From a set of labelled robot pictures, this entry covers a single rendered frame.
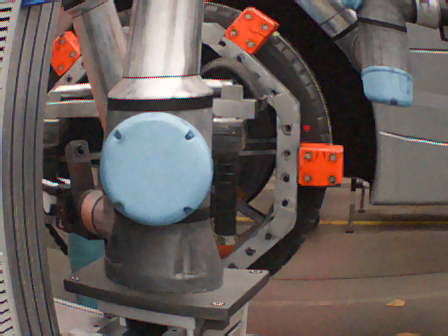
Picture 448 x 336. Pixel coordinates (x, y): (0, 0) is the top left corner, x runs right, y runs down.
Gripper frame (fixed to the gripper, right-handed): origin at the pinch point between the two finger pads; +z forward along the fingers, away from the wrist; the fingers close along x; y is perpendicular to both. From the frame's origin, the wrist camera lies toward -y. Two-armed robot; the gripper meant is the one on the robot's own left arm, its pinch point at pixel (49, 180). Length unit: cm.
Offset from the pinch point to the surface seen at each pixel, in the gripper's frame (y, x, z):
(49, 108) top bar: -13.9, 0.1, 1.9
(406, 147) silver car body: -5, 79, -19
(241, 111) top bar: -13.2, 26.4, -24.2
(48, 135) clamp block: -9.0, -1.2, -1.0
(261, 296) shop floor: 82, 189, 161
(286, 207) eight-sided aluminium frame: 5.2, 44.5, -15.4
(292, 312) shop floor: 82, 179, 129
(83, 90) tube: -17.1, 5.9, -3.6
